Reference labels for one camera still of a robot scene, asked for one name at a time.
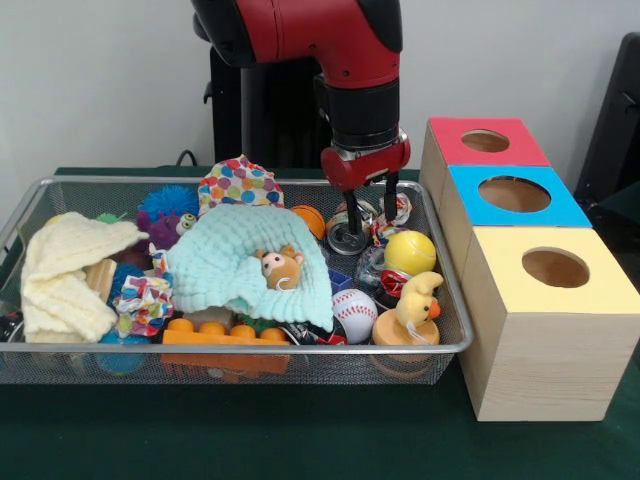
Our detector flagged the yellow tennis ball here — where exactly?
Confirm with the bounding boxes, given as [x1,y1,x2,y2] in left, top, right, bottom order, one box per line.
[384,230,437,275]

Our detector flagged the crushed silver drink can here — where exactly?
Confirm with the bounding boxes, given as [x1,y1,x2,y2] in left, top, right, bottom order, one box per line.
[325,199,375,256]

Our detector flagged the brown plush toy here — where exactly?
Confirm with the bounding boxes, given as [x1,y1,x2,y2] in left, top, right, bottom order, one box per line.
[254,243,305,292]

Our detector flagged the wooden three-hole box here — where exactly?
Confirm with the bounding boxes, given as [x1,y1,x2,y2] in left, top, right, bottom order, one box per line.
[418,117,640,423]

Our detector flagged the silver mesh bin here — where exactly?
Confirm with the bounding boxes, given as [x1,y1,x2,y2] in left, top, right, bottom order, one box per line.
[0,175,475,386]

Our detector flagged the black panel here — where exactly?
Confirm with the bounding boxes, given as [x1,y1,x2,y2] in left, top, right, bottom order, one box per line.
[573,32,640,201]

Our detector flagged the purple spiky monster toy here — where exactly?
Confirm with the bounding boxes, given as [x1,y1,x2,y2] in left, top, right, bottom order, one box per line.
[135,209,199,251]

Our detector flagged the dark green tablecloth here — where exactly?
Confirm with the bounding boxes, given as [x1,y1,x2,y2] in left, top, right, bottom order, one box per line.
[0,166,640,480]

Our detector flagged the cream knitted cloth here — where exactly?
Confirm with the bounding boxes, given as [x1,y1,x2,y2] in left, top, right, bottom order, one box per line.
[20,210,151,345]

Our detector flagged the mint green cloth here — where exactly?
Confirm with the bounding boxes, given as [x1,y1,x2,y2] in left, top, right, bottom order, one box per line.
[164,204,335,334]

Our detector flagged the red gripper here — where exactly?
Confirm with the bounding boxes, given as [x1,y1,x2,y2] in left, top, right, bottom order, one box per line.
[320,128,412,236]

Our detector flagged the white toy baseball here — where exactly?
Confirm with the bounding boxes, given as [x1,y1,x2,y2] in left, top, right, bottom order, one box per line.
[331,288,380,345]

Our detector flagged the polka dot cloth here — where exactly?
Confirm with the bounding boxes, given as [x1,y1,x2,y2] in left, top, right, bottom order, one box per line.
[197,154,286,210]

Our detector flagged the orange building brick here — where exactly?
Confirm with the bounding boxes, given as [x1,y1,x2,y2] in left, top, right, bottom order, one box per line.
[162,319,292,347]

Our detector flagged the yellow plush duck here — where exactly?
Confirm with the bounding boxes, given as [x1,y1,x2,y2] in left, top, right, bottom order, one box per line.
[394,271,445,334]

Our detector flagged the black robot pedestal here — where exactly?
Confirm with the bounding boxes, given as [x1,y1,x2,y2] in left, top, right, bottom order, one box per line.
[202,44,334,170]

